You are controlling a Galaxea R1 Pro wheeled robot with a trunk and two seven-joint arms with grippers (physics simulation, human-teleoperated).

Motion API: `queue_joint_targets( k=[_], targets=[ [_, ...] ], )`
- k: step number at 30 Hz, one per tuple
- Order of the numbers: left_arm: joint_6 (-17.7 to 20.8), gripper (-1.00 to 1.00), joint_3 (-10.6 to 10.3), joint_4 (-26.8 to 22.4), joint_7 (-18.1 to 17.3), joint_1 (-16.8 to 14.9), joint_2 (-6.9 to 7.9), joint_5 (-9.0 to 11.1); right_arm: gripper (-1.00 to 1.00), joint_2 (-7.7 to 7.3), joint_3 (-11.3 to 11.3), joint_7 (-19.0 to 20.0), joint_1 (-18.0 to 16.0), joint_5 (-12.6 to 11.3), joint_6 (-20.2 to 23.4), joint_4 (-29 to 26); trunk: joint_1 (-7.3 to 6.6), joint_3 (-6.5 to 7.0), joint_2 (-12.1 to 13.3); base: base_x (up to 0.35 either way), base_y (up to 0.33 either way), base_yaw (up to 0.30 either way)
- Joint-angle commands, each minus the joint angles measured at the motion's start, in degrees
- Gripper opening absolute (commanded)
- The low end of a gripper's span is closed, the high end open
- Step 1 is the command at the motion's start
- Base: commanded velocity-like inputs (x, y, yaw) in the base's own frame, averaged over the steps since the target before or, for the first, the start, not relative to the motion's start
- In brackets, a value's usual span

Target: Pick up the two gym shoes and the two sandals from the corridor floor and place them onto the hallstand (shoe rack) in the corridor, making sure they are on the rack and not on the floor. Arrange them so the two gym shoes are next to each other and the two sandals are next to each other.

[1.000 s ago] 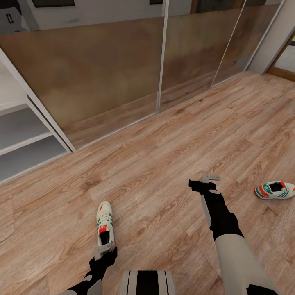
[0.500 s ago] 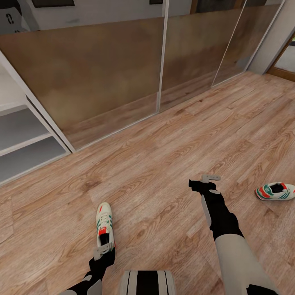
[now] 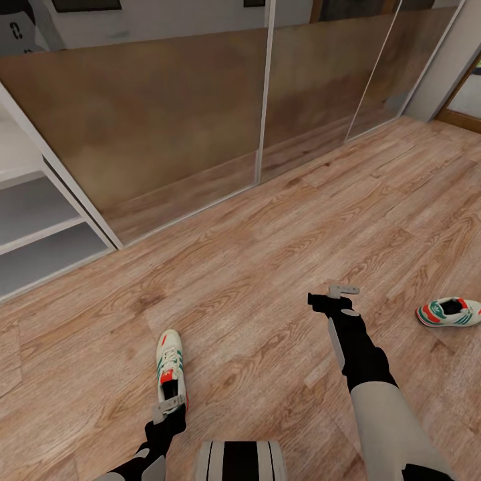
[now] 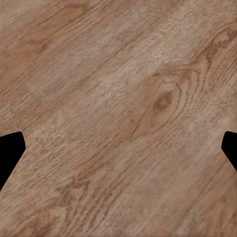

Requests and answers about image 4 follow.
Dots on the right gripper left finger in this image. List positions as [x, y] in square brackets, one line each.
[12, 147]

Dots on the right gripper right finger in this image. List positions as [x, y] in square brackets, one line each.
[229, 147]

